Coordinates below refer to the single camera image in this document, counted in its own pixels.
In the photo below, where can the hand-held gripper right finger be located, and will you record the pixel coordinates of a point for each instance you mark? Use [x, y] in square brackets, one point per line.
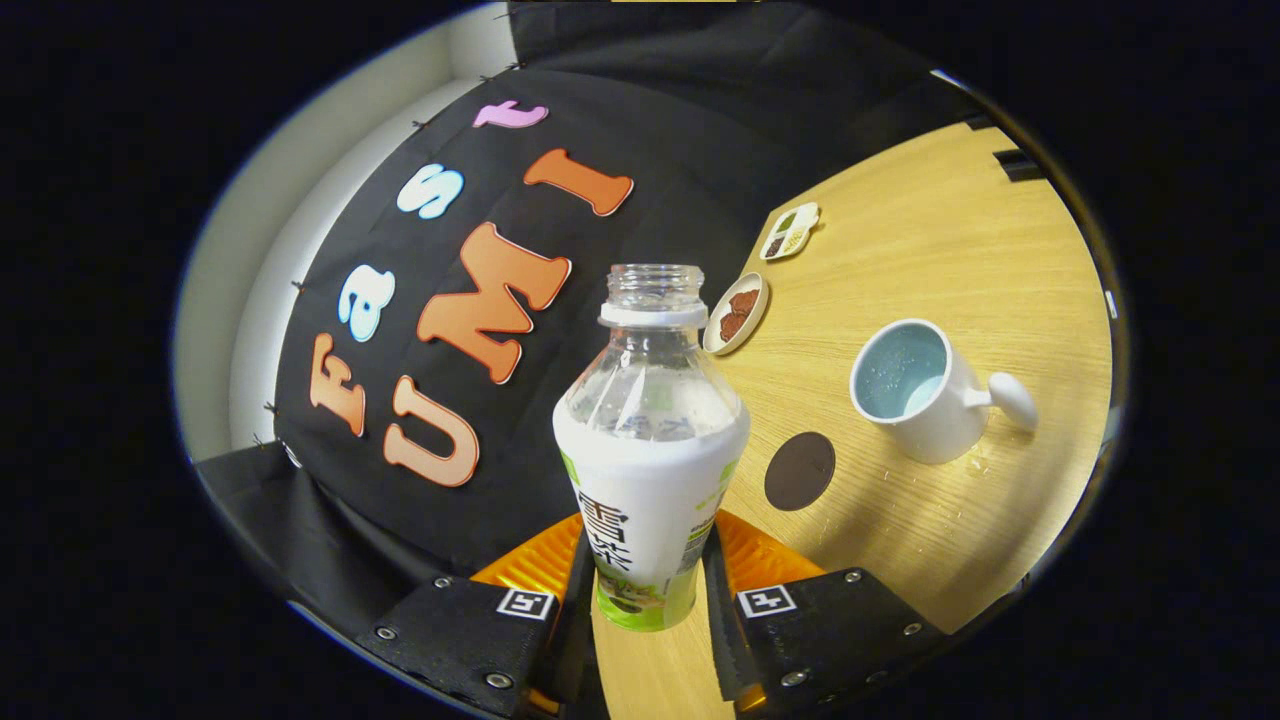
[722, 630]

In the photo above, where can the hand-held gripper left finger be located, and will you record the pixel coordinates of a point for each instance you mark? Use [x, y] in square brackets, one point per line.
[572, 640]

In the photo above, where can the white green label juice bottle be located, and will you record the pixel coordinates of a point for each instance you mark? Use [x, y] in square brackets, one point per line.
[650, 480]

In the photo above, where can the dark brown round coaster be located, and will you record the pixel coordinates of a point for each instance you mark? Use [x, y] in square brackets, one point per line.
[800, 470]

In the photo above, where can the white cup blue inside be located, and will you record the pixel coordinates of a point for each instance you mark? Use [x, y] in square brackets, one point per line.
[950, 420]

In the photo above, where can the plate with brown food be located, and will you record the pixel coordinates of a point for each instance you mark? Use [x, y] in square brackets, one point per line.
[737, 313]

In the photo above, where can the white divided seed tray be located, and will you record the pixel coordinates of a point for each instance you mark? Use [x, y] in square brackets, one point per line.
[790, 232]

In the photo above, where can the wooden table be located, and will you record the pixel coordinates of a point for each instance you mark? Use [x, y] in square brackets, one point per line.
[950, 240]

